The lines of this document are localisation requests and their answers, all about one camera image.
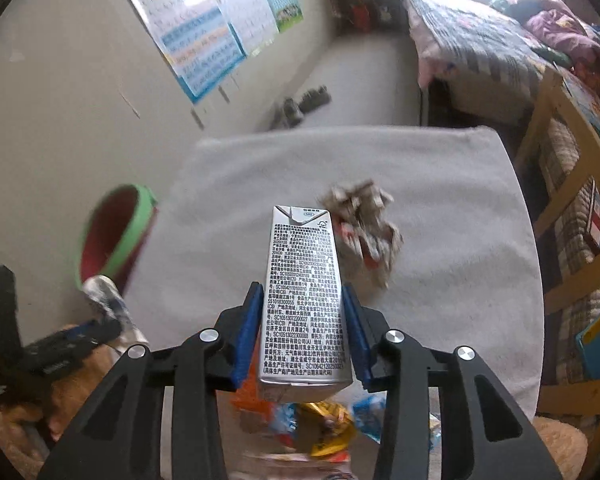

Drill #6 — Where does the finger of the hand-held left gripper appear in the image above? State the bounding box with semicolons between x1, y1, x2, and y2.
70;317;123;350

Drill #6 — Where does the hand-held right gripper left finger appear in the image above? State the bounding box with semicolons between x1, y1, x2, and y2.
37;281;266;480

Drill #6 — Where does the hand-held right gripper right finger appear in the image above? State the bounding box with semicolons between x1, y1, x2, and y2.
341;282;563;480

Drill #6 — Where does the silver foil wrapper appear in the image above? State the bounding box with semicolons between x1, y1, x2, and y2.
82;275;146;348

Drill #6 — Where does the silver drink carton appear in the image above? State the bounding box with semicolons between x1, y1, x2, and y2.
257;204;355;403

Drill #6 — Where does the blue foil snack bag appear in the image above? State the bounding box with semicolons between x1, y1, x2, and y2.
352;392;388;443

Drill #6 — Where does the green and red plastic basin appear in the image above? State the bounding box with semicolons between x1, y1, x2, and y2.
77;185;160;293

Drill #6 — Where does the newspaper ball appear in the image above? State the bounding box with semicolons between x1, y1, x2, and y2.
317;179;405;291

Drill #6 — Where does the tan plush toy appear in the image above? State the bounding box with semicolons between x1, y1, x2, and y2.
0;350;126;480

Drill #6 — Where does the orange snack wrapper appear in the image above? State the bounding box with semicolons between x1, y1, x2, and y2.
230;335;277;426

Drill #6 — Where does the small blue wrapper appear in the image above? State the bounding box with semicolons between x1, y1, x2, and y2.
275;402;302;443

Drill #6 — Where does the yellow snack wrapper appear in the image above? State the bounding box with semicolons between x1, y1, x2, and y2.
300;400;357;461

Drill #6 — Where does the white towel mat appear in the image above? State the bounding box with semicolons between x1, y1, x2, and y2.
147;125;541;480

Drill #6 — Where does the grey sneaker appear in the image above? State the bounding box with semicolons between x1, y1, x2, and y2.
300;85;331;113
280;97;303;128

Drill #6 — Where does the folded checkered blanket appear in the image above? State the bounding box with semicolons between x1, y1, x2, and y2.
537;117;600;313

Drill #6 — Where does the wooden chair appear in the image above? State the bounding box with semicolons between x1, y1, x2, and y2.
512;65;600;431

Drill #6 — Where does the pink bed sheet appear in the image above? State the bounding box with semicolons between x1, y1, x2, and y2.
417;25;453;88

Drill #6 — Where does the patchwork quilt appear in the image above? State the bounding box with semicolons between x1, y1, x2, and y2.
404;0;556;106

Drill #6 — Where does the purple jacket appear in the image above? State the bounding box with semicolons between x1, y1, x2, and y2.
525;7;600;66

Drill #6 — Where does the pink pillow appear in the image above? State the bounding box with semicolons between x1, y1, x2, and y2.
495;0;566;16

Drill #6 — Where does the large blue-bordered wall poster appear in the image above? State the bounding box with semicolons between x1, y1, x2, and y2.
117;0;248;106

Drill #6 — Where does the pale chart wall poster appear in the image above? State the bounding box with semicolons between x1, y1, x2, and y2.
200;0;281;58

